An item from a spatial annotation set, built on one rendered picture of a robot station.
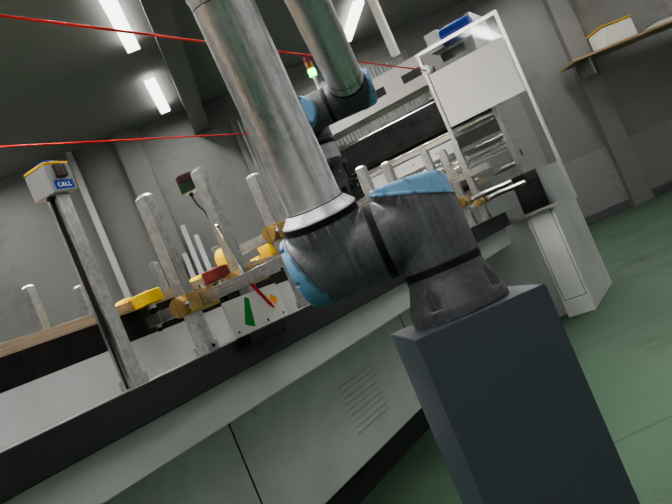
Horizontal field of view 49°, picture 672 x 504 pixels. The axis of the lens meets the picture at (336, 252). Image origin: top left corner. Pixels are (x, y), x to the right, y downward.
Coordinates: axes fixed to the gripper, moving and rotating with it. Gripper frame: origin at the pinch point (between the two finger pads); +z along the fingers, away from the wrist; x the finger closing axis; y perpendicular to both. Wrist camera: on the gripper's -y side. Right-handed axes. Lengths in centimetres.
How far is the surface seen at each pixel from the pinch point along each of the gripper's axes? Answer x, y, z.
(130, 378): -57, -32, 10
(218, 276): -3.0, -42.4, -5.3
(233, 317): -17.8, -31.4, 7.1
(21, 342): -63, -54, -6
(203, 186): -5.9, -32.9, -29.6
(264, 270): -26.6, -10.5, -0.3
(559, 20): 891, -44, -190
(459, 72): 247, -23, -71
